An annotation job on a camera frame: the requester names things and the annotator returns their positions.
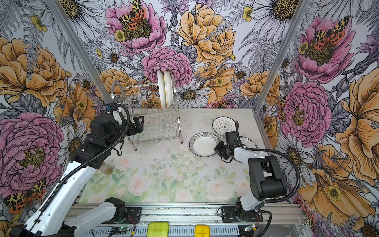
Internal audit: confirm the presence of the left black corrugated cable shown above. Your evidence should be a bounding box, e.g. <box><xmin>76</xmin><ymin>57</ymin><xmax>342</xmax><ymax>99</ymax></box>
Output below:
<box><xmin>26</xmin><ymin>103</ymin><xmax>131</xmax><ymax>232</ymax></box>

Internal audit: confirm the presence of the right yellow box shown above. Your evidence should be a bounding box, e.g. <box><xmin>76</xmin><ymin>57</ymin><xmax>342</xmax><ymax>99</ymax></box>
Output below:
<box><xmin>194</xmin><ymin>225</ymin><xmax>210</xmax><ymax>237</ymax></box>

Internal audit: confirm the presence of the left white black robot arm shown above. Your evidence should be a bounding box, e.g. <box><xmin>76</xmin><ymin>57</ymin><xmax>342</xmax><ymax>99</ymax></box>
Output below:
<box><xmin>9</xmin><ymin>103</ymin><xmax>145</xmax><ymax>237</ymax></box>

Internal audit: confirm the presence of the right aluminium corner post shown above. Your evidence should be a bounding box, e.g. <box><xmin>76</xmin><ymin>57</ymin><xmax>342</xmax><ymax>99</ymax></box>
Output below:
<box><xmin>254</xmin><ymin>0</ymin><xmax>311</xmax><ymax>113</ymax></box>

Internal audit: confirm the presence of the small green circuit board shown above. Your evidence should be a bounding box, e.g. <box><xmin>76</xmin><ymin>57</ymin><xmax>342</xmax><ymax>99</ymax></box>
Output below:
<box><xmin>110</xmin><ymin>226</ymin><xmax>131</xmax><ymax>234</ymax></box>

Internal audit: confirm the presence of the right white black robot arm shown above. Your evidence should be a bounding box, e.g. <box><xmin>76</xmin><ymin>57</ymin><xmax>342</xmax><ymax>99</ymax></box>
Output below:
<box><xmin>214</xmin><ymin>131</ymin><xmax>287</xmax><ymax>223</ymax></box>

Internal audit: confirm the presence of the chrome wire dish rack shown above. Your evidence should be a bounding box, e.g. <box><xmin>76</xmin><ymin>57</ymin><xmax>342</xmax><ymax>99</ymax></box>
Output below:
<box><xmin>111</xmin><ymin>81</ymin><xmax>184</xmax><ymax>151</ymax></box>

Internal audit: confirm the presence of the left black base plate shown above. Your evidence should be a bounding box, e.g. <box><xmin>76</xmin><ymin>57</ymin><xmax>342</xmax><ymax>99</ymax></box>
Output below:
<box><xmin>111</xmin><ymin>207</ymin><xmax>142</xmax><ymax>224</ymax></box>

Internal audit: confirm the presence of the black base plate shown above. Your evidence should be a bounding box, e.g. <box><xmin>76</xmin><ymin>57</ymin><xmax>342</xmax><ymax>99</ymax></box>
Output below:
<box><xmin>111</xmin><ymin>207</ymin><xmax>142</xmax><ymax>224</ymax></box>
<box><xmin>221</xmin><ymin>206</ymin><xmax>263</xmax><ymax>223</ymax></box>

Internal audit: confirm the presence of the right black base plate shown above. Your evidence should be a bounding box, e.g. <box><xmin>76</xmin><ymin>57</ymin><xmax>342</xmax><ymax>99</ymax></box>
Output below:
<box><xmin>221</xmin><ymin>206</ymin><xmax>263</xmax><ymax>223</ymax></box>

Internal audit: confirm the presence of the plain white plate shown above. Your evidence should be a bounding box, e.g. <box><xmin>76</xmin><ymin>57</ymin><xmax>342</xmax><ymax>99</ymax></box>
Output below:
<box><xmin>240</xmin><ymin>136</ymin><xmax>258</xmax><ymax>150</ymax></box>

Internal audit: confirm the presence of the aluminium corner post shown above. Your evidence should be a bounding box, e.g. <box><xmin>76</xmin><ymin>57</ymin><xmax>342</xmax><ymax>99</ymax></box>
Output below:
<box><xmin>254</xmin><ymin>0</ymin><xmax>311</xmax><ymax>113</ymax></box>
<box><xmin>46</xmin><ymin>1</ymin><xmax>113</xmax><ymax>103</ymax></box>

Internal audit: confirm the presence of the left aluminium corner post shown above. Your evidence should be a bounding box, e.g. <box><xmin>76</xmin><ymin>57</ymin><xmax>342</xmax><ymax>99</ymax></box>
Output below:
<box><xmin>46</xmin><ymin>1</ymin><xmax>113</xmax><ymax>103</ymax></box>

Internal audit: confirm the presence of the black corrugated cable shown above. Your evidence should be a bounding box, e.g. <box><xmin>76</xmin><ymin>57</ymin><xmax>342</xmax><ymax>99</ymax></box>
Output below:
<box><xmin>26</xmin><ymin>103</ymin><xmax>131</xmax><ymax>232</ymax></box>
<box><xmin>235</xmin><ymin>120</ymin><xmax>302</xmax><ymax>237</ymax></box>

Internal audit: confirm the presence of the left yellow green box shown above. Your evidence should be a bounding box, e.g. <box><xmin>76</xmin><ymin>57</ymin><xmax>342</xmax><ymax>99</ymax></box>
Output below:
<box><xmin>146</xmin><ymin>222</ymin><xmax>169</xmax><ymax>237</ymax></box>

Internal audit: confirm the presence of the black striped rim plate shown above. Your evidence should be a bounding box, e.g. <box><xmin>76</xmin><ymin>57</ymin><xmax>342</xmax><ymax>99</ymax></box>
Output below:
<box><xmin>189</xmin><ymin>132</ymin><xmax>220</xmax><ymax>158</ymax></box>

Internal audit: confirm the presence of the aluminium front rail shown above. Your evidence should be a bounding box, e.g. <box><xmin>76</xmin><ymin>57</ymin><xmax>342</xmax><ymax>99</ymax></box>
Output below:
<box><xmin>53</xmin><ymin>204</ymin><xmax>307</xmax><ymax>237</ymax></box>

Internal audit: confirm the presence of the right black corrugated cable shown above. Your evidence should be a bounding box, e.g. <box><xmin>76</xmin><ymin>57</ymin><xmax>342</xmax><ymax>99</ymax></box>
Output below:
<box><xmin>235</xmin><ymin>120</ymin><xmax>302</xmax><ymax>237</ymax></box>

